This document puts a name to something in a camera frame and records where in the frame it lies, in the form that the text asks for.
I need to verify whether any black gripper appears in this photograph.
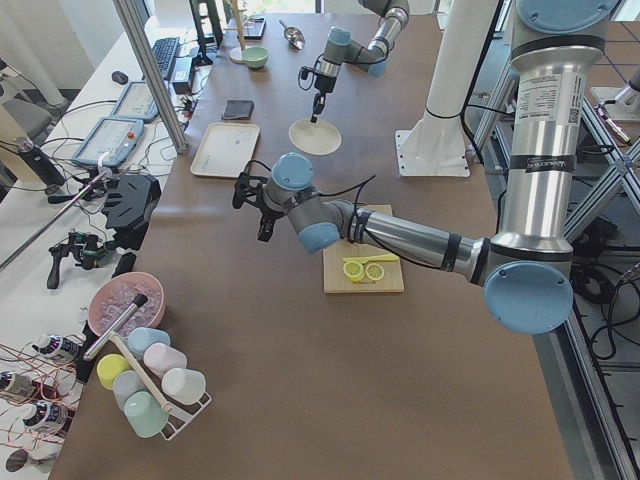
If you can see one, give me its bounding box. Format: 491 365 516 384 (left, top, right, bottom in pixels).
310 70 336 123
249 182 289 242

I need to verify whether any aluminium frame post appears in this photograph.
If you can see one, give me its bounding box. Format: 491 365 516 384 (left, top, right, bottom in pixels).
113 0 188 154

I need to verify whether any lemon slice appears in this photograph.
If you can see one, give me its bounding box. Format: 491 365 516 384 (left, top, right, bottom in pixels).
342 260 366 283
364 262 385 282

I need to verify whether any cream rabbit tray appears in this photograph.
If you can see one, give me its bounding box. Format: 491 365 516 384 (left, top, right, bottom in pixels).
190 122 260 179

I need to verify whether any white wire cup rack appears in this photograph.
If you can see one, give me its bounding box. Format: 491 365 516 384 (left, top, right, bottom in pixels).
108 333 213 442

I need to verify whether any yellow plastic knife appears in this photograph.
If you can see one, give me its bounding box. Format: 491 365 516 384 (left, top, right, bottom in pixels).
342 253 399 264

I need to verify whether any steel black muddler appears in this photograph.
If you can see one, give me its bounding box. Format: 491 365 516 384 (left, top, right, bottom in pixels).
82 293 148 362

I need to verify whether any pink plastic cup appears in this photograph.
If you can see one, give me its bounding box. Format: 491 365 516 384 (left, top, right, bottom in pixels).
143 342 188 378

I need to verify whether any yellow plastic cup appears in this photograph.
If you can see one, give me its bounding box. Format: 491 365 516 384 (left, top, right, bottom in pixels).
97 353 131 390

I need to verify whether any white plastic cup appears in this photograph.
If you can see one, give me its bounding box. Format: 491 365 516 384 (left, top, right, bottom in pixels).
161 368 206 405

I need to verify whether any green plastic cup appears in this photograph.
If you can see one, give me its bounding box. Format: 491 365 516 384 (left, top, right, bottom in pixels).
123 391 169 438

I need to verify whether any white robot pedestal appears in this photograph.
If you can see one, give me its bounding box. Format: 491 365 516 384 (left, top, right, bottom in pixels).
396 0 502 177

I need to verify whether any grey folded cloth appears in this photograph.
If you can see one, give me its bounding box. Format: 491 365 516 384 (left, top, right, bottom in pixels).
221 99 254 120

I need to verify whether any pink ice bowl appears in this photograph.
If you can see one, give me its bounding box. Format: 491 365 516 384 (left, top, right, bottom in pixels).
88 272 166 338

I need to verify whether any grey plastic cup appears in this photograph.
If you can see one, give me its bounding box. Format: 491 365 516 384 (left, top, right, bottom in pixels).
112 370 146 410

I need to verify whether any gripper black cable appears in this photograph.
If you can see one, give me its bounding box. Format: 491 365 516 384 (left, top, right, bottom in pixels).
242 158 377 246

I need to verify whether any black keyboard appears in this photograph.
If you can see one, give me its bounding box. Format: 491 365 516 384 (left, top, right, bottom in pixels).
152 37 181 80

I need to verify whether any steel ice scoop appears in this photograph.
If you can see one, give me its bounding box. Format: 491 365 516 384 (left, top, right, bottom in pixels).
279 19 306 50

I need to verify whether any mint green bowl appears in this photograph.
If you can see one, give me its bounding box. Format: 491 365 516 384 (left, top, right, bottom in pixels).
241 46 269 70

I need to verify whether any blue teach pendant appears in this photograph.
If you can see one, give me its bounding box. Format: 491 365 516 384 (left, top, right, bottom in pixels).
112 81 159 123
71 117 144 168

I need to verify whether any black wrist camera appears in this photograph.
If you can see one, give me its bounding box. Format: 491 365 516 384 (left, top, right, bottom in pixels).
232 172 257 209
297 66 316 91

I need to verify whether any white round plate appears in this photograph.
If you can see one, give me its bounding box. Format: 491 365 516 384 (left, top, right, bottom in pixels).
288 119 342 156

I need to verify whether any wooden glass stand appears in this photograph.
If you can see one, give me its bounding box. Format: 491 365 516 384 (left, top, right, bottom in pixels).
225 0 246 65

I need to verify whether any black thermos bottle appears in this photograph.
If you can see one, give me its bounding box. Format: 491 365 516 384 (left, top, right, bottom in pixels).
14 137 65 188

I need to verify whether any blue plastic cup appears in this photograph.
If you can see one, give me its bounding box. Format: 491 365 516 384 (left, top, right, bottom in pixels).
126 327 171 360

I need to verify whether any wooden cutting board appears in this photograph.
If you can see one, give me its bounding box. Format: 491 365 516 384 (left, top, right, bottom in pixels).
322 204 405 295

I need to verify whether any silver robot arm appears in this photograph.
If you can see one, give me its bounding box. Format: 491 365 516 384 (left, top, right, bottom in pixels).
299 0 410 124
232 1 616 334

